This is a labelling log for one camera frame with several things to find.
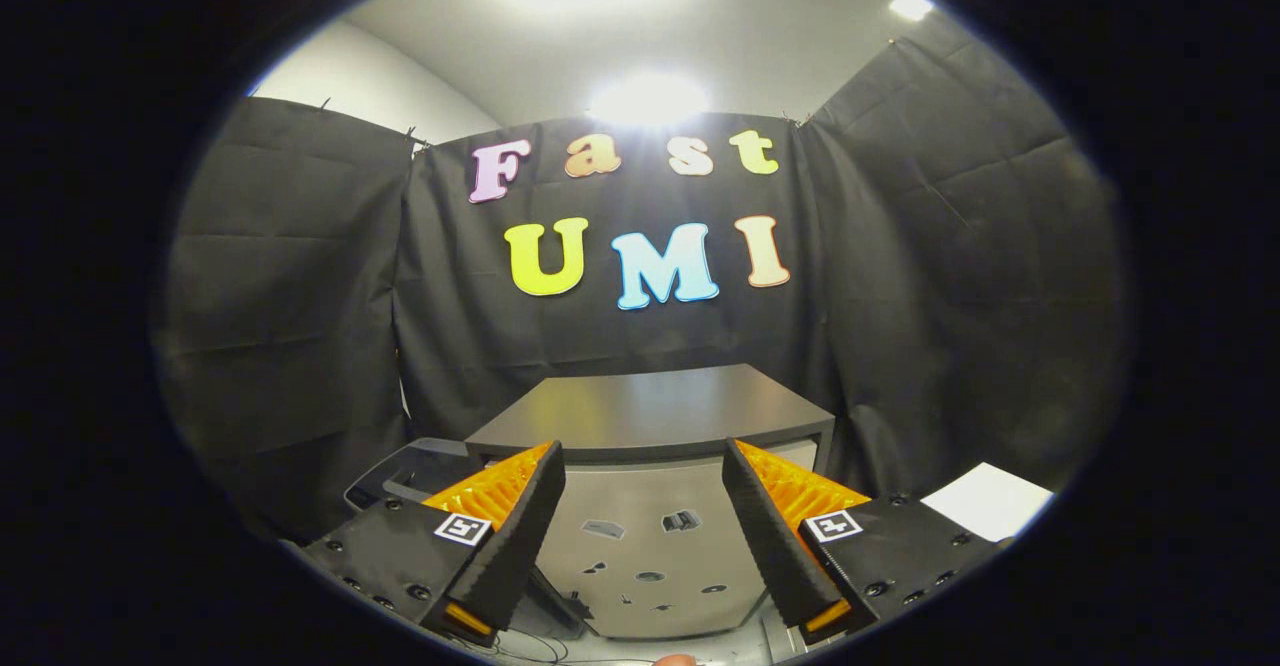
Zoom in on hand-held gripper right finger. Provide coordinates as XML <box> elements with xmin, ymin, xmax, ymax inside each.
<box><xmin>722</xmin><ymin>438</ymin><xmax>1011</xmax><ymax>647</ymax></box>

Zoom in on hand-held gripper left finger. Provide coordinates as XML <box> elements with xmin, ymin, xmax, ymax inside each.
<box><xmin>300</xmin><ymin>439</ymin><xmax>567</xmax><ymax>645</ymax></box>

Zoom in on grey cabinet with dark top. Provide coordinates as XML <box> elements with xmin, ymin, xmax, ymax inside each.
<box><xmin>463</xmin><ymin>363</ymin><xmax>837</xmax><ymax>640</ymax></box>

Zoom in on white paper sheet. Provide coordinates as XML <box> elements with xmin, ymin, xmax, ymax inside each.
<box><xmin>920</xmin><ymin>462</ymin><xmax>1054</xmax><ymax>543</ymax></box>

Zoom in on black backdrop cloth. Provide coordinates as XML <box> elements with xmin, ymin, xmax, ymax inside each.
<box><xmin>150</xmin><ymin>36</ymin><xmax>1131</xmax><ymax>547</ymax></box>

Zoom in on black cables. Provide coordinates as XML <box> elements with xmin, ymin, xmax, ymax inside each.
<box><xmin>490</xmin><ymin>626</ymin><xmax>621</xmax><ymax>666</ymax></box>

